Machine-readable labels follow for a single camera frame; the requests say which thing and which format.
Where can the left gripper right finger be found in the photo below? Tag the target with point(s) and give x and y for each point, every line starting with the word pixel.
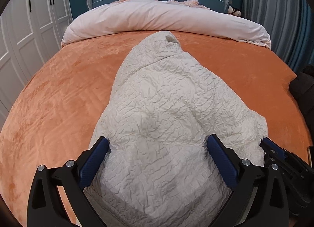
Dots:
pixel 258 196

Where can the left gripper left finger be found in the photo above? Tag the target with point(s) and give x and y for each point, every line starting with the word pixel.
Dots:
pixel 45 207

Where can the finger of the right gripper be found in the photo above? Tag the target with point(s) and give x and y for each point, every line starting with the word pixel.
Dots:
pixel 274 154

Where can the white fluffy coat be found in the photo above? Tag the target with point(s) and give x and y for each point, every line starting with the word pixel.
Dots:
pixel 162 107

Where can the orange plush bed cover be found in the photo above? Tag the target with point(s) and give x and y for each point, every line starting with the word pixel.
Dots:
pixel 54 116

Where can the small plush toy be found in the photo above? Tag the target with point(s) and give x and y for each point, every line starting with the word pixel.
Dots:
pixel 234 11

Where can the grey striped curtain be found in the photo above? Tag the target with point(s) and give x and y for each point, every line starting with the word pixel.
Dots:
pixel 290 26

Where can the pink ruffled pillow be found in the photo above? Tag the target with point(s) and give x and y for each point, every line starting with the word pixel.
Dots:
pixel 189 3

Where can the white panelled wardrobe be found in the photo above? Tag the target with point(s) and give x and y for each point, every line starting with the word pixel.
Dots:
pixel 31 33

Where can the rolled pink duvet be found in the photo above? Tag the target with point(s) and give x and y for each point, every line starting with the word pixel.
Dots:
pixel 129 16

